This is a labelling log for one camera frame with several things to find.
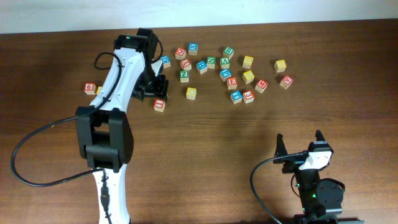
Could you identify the red A block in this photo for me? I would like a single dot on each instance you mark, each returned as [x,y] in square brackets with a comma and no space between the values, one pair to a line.
[286,82]

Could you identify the yellow block middle right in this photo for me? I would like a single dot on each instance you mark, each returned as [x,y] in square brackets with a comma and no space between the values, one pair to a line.
[248,77]

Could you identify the yellow block upper right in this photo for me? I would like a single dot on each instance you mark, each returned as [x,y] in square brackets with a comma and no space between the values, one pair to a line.
[247,62]

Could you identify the yellow block far left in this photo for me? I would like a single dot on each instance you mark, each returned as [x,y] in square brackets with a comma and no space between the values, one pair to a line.
[99,89]

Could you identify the red M block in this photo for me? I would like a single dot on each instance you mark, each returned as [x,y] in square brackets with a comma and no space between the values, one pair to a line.
[261,85]

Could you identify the blue P block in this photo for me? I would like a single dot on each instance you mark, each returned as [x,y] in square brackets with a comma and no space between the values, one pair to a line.
[224,74]

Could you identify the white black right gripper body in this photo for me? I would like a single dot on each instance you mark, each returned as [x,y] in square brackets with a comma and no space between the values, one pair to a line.
[292,166]

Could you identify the red 6 block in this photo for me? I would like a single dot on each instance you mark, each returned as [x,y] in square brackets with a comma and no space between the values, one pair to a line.
[90,88]

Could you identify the blue T block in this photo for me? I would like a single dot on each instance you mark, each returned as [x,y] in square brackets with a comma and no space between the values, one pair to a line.
[236,97]

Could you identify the red O block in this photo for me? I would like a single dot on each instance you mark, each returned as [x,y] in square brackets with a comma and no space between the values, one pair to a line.
[180,53]

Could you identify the green R block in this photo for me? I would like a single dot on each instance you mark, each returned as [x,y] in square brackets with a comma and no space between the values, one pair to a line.
[228,52]

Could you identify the red I block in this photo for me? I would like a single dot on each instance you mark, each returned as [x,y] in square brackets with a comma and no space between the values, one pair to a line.
[159,105]

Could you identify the blue X block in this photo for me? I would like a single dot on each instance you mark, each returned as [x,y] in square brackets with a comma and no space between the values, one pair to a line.
[192,48]

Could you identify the green N block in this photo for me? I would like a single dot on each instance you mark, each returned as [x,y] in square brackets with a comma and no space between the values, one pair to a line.
[211,62]

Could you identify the green Z block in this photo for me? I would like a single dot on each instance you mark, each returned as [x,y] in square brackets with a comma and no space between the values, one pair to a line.
[184,76]

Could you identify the blue H block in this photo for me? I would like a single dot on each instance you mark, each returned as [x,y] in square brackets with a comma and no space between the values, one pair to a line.
[202,67]

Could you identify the red Y block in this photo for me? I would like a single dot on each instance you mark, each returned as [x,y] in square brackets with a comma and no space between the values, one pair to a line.
[186,65]

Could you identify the yellow C block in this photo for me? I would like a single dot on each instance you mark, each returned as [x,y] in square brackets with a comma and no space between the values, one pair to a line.
[191,93]

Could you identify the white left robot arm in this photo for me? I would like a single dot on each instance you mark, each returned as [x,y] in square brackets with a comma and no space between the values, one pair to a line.
[104,135]

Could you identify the red 3 block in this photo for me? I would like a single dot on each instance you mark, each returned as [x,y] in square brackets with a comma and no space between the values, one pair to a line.
[248,96]

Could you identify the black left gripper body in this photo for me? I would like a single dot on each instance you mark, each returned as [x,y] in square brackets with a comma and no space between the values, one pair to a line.
[152,86]

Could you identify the yellow block far right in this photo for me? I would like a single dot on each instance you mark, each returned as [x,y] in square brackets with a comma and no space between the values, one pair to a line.
[280,66]

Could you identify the red E block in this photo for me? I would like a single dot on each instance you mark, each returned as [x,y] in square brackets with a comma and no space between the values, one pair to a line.
[231,83]

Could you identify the green V block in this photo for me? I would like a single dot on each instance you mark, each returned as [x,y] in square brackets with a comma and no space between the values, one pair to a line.
[224,62]

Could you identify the blue D block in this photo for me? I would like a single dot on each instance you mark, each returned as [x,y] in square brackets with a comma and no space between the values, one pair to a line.
[166,62]

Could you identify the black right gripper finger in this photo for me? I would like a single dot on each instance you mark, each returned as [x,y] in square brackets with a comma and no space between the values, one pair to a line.
[280,147]
[319,136]

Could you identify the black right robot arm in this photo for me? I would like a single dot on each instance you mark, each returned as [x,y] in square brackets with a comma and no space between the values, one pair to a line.
[321,199]

